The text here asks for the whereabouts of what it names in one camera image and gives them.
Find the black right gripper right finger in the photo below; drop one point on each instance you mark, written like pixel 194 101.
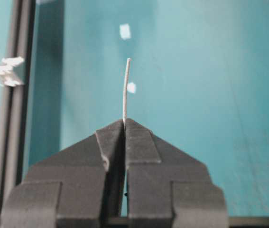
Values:
pixel 168 188

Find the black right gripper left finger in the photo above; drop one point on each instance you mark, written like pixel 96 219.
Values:
pixel 78 187

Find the silver metal fitting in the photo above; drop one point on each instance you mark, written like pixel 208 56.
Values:
pixel 12 71

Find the white tape piece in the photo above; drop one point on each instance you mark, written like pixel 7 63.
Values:
pixel 131 87
pixel 125 32

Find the lower black aluminium rail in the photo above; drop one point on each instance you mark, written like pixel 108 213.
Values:
pixel 14 101

